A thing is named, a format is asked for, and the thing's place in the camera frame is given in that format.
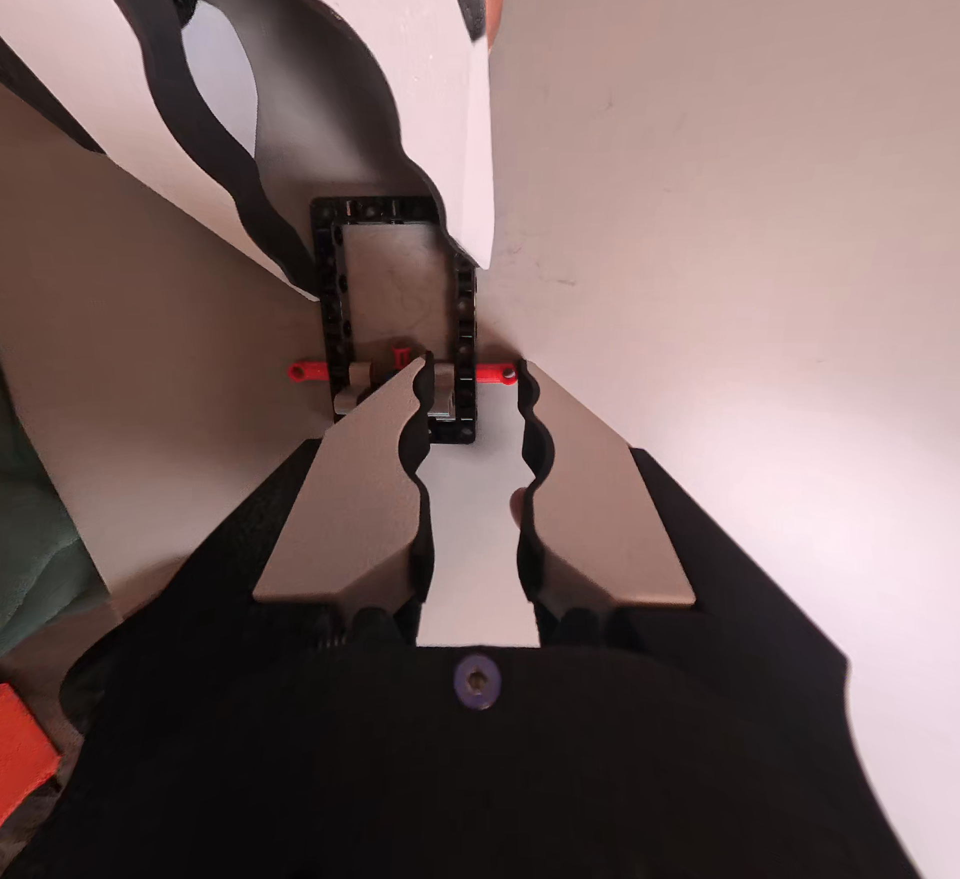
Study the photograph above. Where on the orange flat object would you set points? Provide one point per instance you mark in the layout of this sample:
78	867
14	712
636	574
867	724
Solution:
22	751

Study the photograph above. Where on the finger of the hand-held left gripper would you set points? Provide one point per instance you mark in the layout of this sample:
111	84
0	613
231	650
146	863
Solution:
75	31
420	69

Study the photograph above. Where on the black lego frame assembly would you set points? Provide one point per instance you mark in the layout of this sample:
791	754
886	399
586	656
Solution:
330	294

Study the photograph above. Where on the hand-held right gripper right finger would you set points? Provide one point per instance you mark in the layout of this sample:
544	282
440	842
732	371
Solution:
607	526

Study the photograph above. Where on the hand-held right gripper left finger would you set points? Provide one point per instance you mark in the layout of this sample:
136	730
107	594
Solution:
337	519

